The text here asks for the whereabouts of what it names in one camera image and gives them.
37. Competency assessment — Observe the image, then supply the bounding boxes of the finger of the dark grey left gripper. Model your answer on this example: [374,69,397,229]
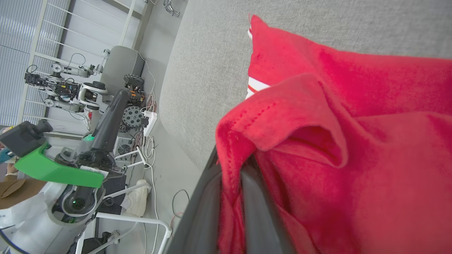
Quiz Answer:
[89,90,130,153]

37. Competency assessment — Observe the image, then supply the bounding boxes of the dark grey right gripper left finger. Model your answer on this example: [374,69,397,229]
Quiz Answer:
[164,146,227,254]

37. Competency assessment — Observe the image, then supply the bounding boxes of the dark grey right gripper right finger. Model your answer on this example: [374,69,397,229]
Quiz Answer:
[242,165,296,254]

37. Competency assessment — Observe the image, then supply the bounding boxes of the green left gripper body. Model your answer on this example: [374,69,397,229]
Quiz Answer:
[14,140,117,188]

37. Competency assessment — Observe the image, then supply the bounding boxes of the red and white shirt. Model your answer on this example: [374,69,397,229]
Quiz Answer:
[215,14,452,254]

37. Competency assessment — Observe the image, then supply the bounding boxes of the black mecanum wheel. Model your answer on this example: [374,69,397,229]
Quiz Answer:
[123,107,146,128]
[124,74,145,93]

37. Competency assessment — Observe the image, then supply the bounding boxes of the metal fan box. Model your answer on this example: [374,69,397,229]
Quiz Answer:
[113,136,133,163]

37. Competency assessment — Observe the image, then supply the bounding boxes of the white power strip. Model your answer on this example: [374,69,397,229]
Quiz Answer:
[143,110,158,137]

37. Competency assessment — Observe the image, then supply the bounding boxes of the brown cardboard piece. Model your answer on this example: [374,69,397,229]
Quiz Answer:
[0,177,47,209]

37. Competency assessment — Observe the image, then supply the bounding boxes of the grey rounded cabinet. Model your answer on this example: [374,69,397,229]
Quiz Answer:
[100,46,145,93]

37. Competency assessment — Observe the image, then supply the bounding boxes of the black and white robot device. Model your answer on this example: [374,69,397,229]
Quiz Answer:
[24,63,108,110]

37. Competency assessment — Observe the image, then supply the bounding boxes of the white sneaker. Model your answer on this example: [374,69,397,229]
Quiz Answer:
[121,179,153,218]

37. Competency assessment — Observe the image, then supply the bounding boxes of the black floor box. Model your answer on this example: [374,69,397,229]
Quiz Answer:
[99,174,127,215]

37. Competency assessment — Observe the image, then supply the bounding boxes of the grey background robot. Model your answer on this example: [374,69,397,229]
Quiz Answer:
[17,0,137,122]

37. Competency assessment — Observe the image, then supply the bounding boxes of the chrome metal legs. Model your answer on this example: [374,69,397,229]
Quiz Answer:
[163,0,181,18]

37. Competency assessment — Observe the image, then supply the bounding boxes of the black cable loop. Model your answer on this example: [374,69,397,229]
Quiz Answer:
[172,189,190,220]

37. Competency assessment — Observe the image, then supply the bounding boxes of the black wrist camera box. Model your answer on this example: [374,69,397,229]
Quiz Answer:
[0,120,54,158]

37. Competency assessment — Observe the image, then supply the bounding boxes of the white floor cable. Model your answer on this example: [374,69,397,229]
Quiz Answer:
[141,134,160,254]

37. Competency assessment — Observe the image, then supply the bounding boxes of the teal cable connector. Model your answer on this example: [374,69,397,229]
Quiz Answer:
[0,148,15,164]

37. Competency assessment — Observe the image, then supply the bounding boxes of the white tube frame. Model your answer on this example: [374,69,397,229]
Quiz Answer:
[76,211,173,254]

